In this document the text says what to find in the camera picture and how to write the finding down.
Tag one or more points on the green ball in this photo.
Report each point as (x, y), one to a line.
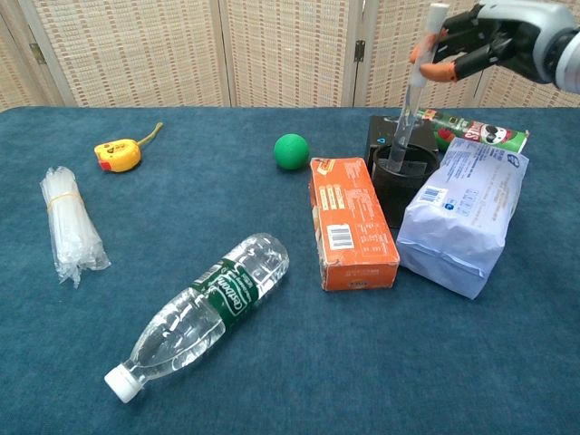
(291, 151)

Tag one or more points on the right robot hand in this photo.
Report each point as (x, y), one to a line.
(507, 36)

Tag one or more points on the clear plastic water bottle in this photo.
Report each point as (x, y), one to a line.
(204, 308)

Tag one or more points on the orange cardboard box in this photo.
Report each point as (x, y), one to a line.
(351, 213)

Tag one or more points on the woven folding screen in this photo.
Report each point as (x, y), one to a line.
(226, 50)

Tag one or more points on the clear glass test tube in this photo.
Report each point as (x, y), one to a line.
(410, 104)

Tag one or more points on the yellow tape measure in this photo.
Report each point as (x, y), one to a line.
(118, 155)

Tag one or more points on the pale blue paper bag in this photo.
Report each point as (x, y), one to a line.
(466, 217)

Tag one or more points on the black beaker cup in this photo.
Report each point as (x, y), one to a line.
(393, 188)

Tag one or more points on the black box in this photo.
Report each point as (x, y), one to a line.
(385, 131)

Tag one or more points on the bundle of clear straws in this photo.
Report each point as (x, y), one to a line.
(70, 222)

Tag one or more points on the green Pringles can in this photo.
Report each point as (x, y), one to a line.
(471, 130)

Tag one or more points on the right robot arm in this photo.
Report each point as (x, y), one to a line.
(568, 59)

